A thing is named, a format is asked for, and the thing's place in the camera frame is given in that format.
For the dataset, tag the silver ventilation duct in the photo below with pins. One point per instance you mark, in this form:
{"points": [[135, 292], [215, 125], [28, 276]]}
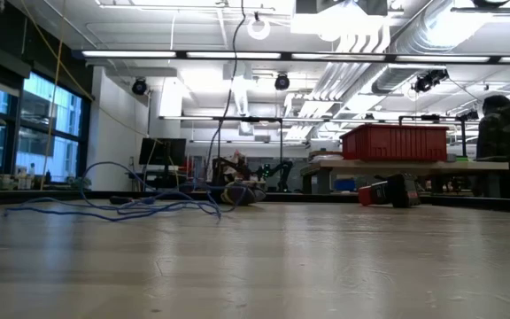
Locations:
{"points": [[441, 26]]}

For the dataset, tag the large glass window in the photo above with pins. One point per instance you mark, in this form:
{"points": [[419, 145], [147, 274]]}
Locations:
{"points": [[51, 111]]}

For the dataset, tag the black background rig frame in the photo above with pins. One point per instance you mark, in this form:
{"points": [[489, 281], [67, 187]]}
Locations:
{"points": [[248, 119]]}

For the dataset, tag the black ceiling camera mount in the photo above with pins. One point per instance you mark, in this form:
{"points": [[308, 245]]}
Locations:
{"points": [[430, 80]]}

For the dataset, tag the person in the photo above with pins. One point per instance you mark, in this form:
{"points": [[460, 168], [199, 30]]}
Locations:
{"points": [[503, 133]]}

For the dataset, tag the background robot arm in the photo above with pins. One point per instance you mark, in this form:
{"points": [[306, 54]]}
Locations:
{"points": [[221, 166], [281, 170]]}

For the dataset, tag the LED light bar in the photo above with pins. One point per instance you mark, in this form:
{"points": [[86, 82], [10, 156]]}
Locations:
{"points": [[233, 55]]}

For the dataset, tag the black round ceiling camera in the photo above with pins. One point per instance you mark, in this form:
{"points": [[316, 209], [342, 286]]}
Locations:
{"points": [[139, 86], [281, 82]]}

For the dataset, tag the wooden table on casters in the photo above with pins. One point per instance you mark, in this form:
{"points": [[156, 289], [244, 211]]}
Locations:
{"points": [[414, 166]]}

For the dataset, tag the red black tool battery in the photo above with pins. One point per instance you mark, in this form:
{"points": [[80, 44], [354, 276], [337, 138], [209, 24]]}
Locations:
{"points": [[390, 191]]}

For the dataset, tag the black computer monitor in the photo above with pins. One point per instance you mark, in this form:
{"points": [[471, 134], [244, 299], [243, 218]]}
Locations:
{"points": [[162, 151]]}

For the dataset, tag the large red storage bin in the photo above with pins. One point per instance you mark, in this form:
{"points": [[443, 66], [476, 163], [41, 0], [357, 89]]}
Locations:
{"points": [[394, 142]]}

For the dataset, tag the black glove blue yellow cuff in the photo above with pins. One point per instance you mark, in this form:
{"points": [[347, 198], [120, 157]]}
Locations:
{"points": [[241, 195]]}

